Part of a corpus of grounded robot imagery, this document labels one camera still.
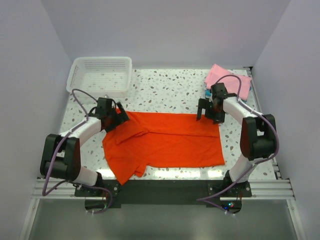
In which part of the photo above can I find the teal folded t-shirt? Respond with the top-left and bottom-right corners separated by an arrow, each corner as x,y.
204,89 -> 247,103

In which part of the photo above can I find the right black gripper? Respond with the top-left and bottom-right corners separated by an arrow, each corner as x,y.
196,98 -> 225,125

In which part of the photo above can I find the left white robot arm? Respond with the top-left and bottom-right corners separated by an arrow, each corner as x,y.
40,97 -> 129,197

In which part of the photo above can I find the white plastic basket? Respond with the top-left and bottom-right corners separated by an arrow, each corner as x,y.
66,56 -> 133,98

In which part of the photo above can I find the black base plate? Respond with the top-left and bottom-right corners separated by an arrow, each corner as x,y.
74,180 -> 252,213

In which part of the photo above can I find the orange t-shirt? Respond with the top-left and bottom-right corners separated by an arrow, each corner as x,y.
102,111 -> 225,185

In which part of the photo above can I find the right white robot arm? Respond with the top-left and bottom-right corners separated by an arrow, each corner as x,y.
196,83 -> 280,201

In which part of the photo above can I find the pink folded t-shirt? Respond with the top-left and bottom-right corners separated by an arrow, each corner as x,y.
204,64 -> 252,102

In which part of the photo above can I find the aluminium frame rail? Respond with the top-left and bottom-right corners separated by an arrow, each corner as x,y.
22,69 -> 298,240

